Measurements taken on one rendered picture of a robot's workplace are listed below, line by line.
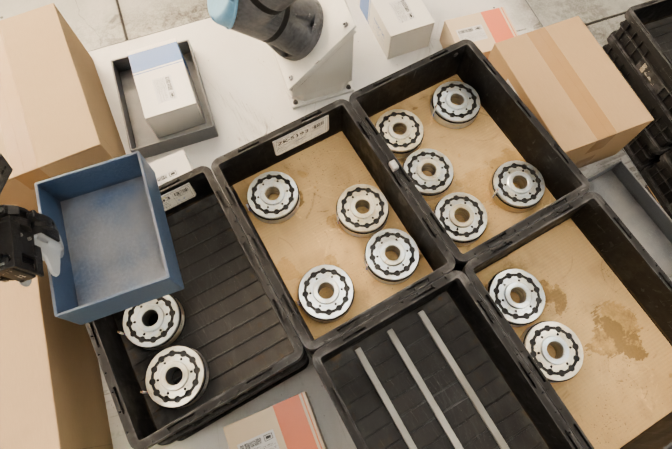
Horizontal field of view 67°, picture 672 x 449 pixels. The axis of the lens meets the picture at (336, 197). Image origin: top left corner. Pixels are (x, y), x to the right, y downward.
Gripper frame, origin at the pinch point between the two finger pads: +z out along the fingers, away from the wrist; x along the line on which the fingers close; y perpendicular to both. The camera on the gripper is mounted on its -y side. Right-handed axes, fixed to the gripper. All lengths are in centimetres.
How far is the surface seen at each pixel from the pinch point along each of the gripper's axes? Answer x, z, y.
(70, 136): -5.2, 21.5, -33.0
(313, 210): 35.7, 31.7, -4.8
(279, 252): 26.7, 31.0, 1.4
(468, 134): 73, 34, -11
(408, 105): 63, 34, -22
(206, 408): 9.8, 19.6, 25.1
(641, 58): 144, 71, -31
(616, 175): 105, 49, 5
